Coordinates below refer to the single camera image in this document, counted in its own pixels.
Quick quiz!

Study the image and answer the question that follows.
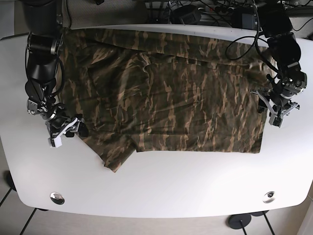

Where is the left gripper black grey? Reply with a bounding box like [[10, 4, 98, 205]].
[[251, 87, 300, 119]]

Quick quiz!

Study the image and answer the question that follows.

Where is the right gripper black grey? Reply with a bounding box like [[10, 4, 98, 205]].
[[45, 114, 89, 139]]

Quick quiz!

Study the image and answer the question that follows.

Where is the brown cloth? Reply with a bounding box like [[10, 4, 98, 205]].
[[59, 29, 272, 171]]

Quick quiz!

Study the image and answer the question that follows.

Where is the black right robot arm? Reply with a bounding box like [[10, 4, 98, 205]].
[[22, 0, 89, 148]]

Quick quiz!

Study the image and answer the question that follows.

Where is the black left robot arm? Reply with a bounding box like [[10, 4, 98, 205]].
[[231, 0, 307, 127]]

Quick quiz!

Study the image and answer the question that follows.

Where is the left silver table grommet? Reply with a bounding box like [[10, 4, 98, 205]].
[[50, 192, 65, 205]]

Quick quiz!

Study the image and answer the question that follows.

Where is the silver table grommet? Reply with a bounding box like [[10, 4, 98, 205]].
[[262, 191, 276, 204], [50, 192, 65, 205]]

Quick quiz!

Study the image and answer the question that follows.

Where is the right silver table grommet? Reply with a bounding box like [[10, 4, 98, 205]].
[[262, 191, 276, 204]]

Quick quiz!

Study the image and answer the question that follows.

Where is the black round stand base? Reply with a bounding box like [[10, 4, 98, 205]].
[[227, 213, 251, 230]]

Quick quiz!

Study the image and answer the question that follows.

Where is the black box under table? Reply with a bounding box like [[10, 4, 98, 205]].
[[170, 5, 201, 24]]

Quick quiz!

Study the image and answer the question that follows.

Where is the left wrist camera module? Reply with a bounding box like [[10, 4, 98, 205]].
[[269, 115, 284, 128]]

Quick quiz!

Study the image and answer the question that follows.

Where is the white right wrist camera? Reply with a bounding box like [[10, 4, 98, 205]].
[[48, 137, 62, 148]]

